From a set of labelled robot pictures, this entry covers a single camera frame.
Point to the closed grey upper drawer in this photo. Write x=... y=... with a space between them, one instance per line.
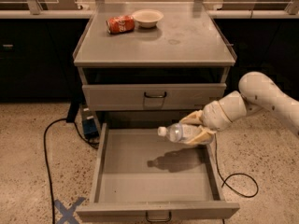
x=151 y=96

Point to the grey drawer cabinet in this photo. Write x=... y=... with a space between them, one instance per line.
x=185 y=47

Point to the blue tape cross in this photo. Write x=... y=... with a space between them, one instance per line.
x=68 y=213

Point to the open grey drawer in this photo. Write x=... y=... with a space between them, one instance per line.
x=140 y=176

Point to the clear plastic water bottle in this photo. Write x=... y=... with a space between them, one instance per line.
x=178 y=132

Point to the white bowl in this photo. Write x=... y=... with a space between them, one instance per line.
x=147 y=18

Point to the blue power box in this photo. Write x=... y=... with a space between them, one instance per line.
x=88 y=123

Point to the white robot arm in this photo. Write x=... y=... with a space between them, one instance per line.
x=256 y=91

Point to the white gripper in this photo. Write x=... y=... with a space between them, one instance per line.
x=215 y=117

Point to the dark lab bench cabinets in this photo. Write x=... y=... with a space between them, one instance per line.
x=36 y=62

